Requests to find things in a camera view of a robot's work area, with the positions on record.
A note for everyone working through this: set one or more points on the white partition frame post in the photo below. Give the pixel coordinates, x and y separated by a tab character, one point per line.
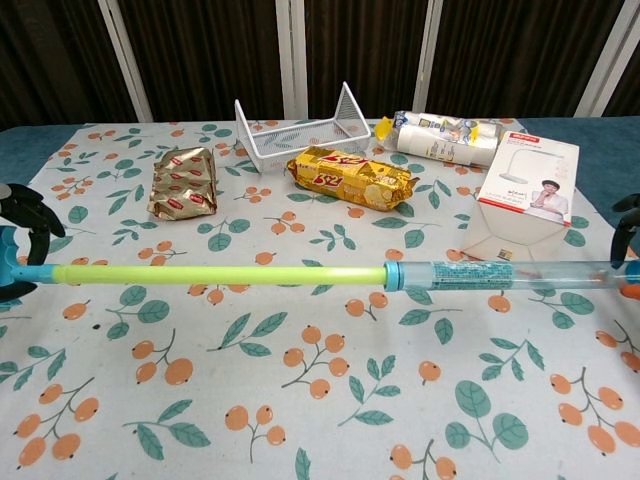
290	50
125	60
609	60
432	50

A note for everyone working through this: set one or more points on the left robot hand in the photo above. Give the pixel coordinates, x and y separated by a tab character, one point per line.
40	210

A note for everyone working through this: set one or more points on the gold foil snack pack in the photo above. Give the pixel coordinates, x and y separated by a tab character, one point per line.
182	185

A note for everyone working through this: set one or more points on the floral fruit print tablecloth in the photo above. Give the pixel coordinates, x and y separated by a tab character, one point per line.
320	400

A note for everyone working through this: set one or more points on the white desk lamp box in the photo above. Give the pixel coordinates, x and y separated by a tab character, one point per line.
530	175

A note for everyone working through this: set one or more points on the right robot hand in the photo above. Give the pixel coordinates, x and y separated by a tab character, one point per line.
631	225

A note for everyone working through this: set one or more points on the blue green water squirter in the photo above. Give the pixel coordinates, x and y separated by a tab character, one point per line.
225	275

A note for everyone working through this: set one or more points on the yellow biscuit pack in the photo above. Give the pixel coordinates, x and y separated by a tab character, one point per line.
350	182

